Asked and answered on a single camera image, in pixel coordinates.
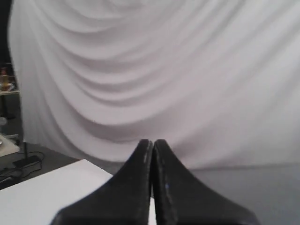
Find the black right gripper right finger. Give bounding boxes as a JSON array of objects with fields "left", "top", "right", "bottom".
[{"left": 151, "top": 139, "right": 255, "bottom": 225}]

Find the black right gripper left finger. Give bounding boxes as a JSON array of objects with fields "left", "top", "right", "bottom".
[{"left": 51, "top": 139, "right": 151, "bottom": 225}]

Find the black floor power strip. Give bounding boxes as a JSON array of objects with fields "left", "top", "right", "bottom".
[{"left": 13, "top": 155, "right": 41, "bottom": 168}]

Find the white backdrop cloth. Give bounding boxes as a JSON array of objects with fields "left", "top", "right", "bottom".
[{"left": 8, "top": 0, "right": 300, "bottom": 168}]

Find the yellow bottle on far table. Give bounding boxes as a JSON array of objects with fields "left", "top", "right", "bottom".
[{"left": 0, "top": 67, "right": 10, "bottom": 91}]

